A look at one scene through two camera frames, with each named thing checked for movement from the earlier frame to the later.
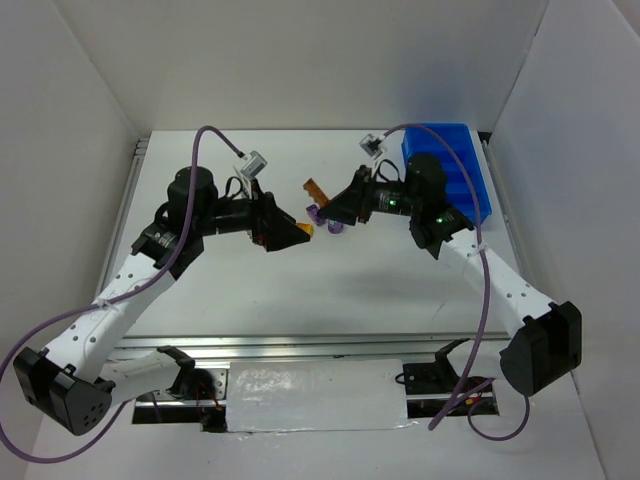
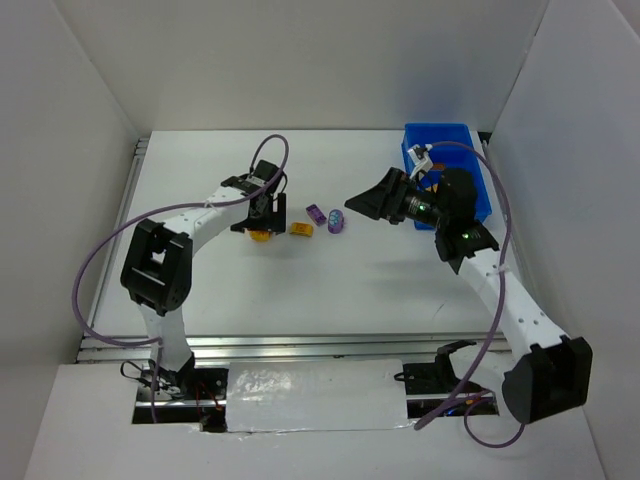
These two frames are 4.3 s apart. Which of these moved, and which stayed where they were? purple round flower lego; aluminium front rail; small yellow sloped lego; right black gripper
Moved: right black gripper
Stayed: purple round flower lego; aluminium front rail; small yellow sloped lego
